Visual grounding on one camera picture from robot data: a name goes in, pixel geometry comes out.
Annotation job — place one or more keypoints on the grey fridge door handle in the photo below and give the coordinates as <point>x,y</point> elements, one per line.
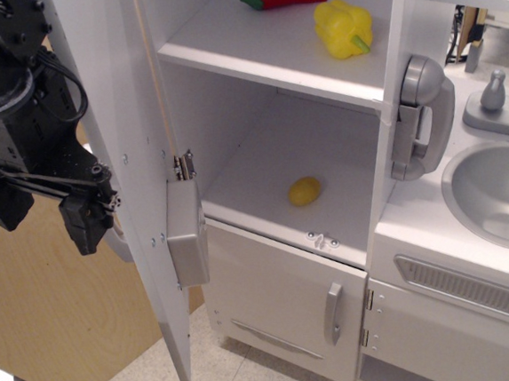
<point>117,243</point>

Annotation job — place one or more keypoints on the grey toy faucet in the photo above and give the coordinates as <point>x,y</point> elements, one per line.
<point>488,110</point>

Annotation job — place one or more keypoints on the white fridge door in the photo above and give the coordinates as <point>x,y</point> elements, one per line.
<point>105,44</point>

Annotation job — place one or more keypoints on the grey oven vent panel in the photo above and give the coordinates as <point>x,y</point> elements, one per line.
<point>454,284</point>

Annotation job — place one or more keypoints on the grey toy telephone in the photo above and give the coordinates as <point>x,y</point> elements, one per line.
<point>424,121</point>

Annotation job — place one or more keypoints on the grey toy sink basin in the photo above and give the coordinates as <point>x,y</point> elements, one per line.
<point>475,186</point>

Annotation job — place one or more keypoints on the white toy fridge cabinet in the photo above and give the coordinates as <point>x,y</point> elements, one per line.
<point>260,103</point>

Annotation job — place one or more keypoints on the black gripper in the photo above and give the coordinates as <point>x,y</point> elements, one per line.
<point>69,169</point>

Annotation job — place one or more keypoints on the yellow toy bell pepper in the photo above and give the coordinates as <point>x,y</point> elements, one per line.
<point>344,29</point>

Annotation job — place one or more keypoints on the white oven door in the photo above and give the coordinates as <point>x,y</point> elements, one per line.
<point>434,339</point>

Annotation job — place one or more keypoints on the yellow toy lemon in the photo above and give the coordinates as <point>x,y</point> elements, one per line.
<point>304,191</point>

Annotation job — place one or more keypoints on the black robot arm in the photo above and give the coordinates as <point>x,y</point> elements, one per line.
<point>39,150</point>

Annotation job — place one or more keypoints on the metal door hinge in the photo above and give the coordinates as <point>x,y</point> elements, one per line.
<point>184,168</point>

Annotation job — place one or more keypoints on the grey ice dispenser box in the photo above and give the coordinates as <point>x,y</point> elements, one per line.
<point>186,233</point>

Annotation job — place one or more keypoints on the plywood board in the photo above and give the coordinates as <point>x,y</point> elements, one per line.
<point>64,316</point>

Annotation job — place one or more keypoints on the white freezer door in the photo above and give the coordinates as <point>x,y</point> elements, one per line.
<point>271,296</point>

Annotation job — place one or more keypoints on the grey freezer door handle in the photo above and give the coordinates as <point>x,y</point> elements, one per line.
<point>331,327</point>

